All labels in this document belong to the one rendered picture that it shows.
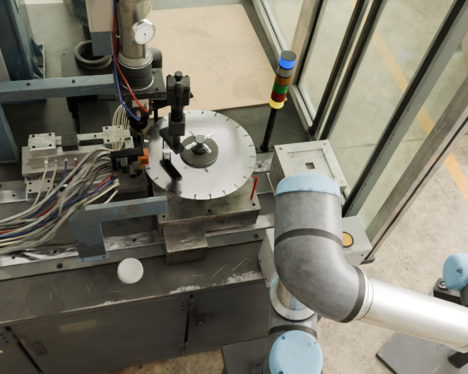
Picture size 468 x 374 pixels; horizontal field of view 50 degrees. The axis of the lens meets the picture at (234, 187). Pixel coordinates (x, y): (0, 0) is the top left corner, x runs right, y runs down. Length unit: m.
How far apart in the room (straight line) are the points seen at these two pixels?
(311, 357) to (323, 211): 0.43
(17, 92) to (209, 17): 1.01
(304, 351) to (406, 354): 1.22
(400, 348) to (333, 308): 1.54
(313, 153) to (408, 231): 1.20
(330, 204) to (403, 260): 1.73
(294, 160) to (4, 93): 0.84
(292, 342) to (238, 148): 0.59
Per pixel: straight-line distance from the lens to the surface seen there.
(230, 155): 1.43
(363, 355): 2.29
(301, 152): 1.55
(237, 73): 1.97
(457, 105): 1.11
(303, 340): 1.17
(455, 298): 1.26
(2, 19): 1.71
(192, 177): 1.37
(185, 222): 1.43
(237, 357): 1.37
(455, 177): 3.01
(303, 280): 0.79
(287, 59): 1.43
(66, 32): 2.15
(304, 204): 0.83
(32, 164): 1.59
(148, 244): 1.47
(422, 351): 2.38
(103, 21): 1.14
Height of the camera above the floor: 2.05
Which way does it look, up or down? 54 degrees down
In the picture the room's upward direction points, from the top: 11 degrees clockwise
